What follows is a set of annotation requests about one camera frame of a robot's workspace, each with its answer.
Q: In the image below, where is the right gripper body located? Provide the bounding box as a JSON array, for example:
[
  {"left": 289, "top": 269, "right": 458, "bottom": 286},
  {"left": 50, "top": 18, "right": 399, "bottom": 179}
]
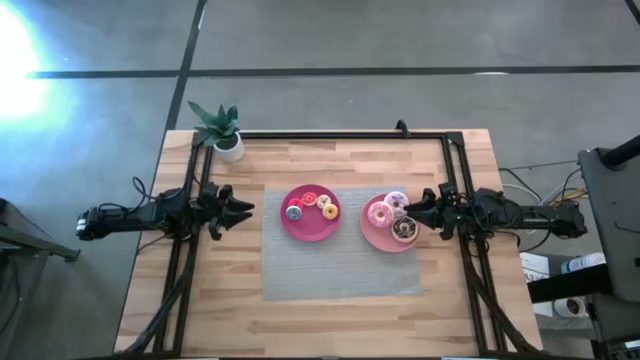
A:
[{"left": 423, "top": 183, "right": 472, "bottom": 242}]

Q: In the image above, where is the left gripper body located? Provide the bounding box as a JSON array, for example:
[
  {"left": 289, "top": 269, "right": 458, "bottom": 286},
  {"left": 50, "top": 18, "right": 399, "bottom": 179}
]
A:
[{"left": 198, "top": 181, "right": 234, "bottom": 242}]

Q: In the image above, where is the pink round plate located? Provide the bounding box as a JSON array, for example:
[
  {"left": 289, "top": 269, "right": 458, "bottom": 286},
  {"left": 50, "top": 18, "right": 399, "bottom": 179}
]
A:
[{"left": 359, "top": 193, "right": 422, "bottom": 254}]

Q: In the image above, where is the green plant in white pot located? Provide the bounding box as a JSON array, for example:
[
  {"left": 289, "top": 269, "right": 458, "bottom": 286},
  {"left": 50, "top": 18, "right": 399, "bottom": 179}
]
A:
[{"left": 187, "top": 99, "right": 246, "bottom": 164}]

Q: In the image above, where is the magenta round plate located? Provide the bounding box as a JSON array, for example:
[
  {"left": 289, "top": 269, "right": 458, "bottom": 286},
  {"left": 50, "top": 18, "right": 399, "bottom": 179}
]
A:
[{"left": 279, "top": 183, "right": 343, "bottom": 243}]

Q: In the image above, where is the white cardboard box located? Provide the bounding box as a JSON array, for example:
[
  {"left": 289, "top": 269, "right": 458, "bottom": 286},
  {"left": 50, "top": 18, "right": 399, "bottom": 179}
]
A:
[{"left": 518, "top": 251, "right": 551, "bottom": 284}]

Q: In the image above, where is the grey woven placemat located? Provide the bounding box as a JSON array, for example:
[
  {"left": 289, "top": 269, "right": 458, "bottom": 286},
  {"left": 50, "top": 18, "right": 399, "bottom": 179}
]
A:
[{"left": 260, "top": 187, "right": 425, "bottom": 303}]

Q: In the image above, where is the black shelf board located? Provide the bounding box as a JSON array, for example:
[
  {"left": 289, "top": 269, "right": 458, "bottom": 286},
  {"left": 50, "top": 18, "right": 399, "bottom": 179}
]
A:
[{"left": 527, "top": 263, "right": 614, "bottom": 305}]

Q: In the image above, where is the white bottle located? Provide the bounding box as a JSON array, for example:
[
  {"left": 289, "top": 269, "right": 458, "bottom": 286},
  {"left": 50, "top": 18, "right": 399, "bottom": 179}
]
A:
[{"left": 559, "top": 252, "right": 607, "bottom": 275}]

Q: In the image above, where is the white tape roll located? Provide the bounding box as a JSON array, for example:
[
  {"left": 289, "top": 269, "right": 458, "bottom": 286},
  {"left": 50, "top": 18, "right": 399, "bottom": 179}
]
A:
[{"left": 552, "top": 296, "right": 590, "bottom": 319}]

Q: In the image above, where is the grey cart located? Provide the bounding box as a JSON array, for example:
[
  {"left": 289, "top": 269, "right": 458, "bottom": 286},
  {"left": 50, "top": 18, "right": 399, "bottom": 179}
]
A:
[{"left": 577, "top": 144, "right": 640, "bottom": 304}]

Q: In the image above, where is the black pole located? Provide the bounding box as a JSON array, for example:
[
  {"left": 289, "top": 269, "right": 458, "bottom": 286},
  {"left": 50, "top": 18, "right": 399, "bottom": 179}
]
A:
[{"left": 599, "top": 133, "right": 640, "bottom": 170}]

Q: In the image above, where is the black stand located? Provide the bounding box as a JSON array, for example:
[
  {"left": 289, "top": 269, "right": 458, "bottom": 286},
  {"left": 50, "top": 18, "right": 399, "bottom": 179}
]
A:
[{"left": 0, "top": 197, "right": 81, "bottom": 264}]

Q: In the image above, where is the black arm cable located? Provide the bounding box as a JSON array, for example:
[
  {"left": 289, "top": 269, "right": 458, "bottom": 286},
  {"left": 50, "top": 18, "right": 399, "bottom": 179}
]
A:
[{"left": 129, "top": 151, "right": 194, "bottom": 211}]

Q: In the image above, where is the black aluminium table frame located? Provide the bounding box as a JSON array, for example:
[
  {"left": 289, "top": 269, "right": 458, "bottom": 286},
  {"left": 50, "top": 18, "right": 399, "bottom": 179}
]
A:
[{"left": 149, "top": 130, "right": 506, "bottom": 356}]

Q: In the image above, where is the black cable bundle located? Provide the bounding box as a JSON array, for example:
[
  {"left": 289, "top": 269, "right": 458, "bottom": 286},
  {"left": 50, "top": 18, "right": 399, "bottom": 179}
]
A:
[
  {"left": 462, "top": 249, "right": 539, "bottom": 356},
  {"left": 119, "top": 249, "right": 194, "bottom": 356}
]

